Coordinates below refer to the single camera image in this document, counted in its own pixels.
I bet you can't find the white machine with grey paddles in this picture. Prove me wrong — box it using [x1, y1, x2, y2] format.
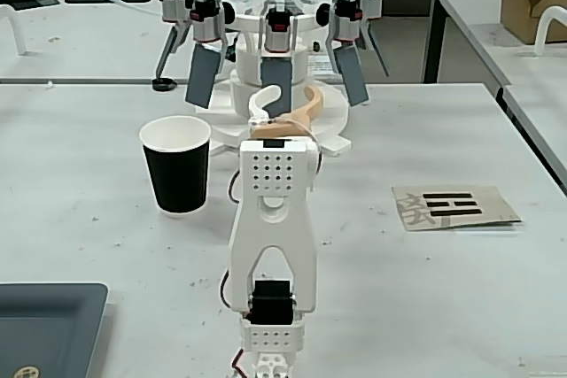
[152, 0, 392, 158]

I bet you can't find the red black servo cable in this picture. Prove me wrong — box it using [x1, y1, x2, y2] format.
[230, 348, 250, 377]
[219, 266, 234, 309]
[227, 169, 243, 204]

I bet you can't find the white printed label paper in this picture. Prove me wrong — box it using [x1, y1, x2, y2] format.
[307, 55, 343, 77]

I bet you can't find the cardboard card with black bars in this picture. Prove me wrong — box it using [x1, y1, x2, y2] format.
[391, 184, 524, 233]

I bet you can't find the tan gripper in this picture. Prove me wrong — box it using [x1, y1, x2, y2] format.
[247, 84, 325, 141]

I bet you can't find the brown cardboard box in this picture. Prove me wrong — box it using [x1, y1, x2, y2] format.
[500, 0, 567, 46]

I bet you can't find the black paper cup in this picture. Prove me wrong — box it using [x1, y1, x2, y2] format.
[138, 115, 213, 220]

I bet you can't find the white curved handle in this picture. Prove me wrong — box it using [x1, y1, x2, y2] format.
[0, 3, 30, 57]
[532, 4, 567, 58]

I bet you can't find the black table leg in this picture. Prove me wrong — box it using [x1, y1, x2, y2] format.
[422, 0, 449, 85]

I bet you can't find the grey plastic tray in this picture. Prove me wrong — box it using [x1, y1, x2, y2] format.
[0, 282, 111, 378]

